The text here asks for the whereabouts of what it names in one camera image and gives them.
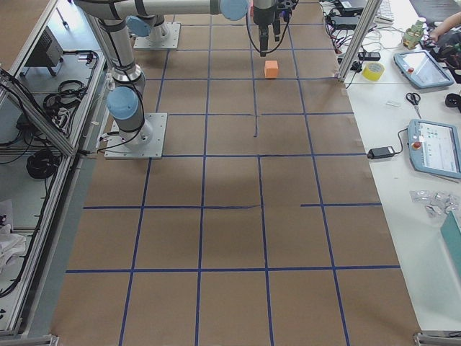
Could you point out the aluminium frame post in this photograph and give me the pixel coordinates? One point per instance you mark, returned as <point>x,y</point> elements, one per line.
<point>366,19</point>

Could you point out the black power brick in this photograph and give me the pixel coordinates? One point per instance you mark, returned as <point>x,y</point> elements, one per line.
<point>381,152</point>

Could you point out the black scissors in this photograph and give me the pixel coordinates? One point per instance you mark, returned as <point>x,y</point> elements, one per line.
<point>414,98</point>

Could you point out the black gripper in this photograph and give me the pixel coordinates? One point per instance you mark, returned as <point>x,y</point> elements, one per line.
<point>261,15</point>

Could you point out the orange foam block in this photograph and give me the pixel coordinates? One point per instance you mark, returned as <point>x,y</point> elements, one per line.
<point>271,69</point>

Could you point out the upper teach pendant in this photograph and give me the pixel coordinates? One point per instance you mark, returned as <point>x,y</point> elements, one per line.
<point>422,70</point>

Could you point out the lower teach pendant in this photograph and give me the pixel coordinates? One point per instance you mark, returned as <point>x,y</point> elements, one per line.
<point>434,148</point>

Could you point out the plastic bags of parts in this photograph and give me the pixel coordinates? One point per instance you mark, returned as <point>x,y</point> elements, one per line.
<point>436,203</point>

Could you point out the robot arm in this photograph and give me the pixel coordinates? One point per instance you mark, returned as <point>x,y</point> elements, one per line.
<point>116,19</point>

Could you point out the teach pendant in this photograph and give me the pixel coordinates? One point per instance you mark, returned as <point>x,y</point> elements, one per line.
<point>434,148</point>
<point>422,70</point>

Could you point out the yellow tape roll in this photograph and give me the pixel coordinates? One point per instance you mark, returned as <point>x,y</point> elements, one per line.
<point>373,71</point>

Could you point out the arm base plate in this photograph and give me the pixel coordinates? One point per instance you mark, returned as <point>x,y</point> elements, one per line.
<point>162,37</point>
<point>149,143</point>

